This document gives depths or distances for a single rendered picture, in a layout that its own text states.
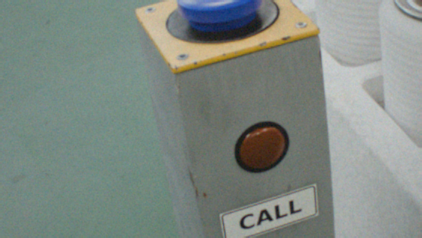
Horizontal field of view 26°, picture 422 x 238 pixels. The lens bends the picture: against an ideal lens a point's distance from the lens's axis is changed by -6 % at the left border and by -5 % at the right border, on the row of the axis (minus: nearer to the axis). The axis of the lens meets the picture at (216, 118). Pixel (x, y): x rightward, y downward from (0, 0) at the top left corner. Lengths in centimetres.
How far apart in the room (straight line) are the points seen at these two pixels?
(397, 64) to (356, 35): 10
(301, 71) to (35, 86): 70
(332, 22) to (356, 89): 7
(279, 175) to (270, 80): 5
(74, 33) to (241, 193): 77
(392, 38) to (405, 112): 5
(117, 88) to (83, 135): 9
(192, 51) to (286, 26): 4
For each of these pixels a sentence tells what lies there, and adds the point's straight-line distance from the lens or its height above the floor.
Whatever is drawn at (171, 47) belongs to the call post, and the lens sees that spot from 43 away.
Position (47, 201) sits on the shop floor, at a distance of 90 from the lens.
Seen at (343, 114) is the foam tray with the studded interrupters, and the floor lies 18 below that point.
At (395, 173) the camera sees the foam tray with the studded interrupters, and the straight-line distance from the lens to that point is 56.
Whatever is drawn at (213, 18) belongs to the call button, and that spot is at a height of 32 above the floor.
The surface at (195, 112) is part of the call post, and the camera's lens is 42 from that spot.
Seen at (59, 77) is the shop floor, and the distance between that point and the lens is 111.
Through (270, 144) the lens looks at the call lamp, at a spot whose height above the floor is 26.
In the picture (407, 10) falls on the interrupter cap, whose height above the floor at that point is 25.
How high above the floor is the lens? 51
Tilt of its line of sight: 32 degrees down
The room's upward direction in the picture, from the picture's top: 9 degrees counter-clockwise
